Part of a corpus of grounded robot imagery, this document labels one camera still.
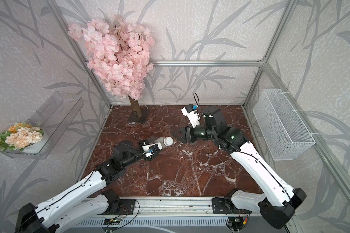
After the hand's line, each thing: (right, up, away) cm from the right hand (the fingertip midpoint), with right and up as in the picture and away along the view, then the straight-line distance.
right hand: (176, 131), depth 62 cm
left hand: (-9, -6, +10) cm, 15 cm away
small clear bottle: (-9, -5, +9) cm, 14 cm away
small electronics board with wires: (-32, -45, +9) cm, 56 cm away
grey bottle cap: (-4, -5, +2) cm, 6 cm away
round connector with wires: (+31, -48, +12) cm, 58 cm away
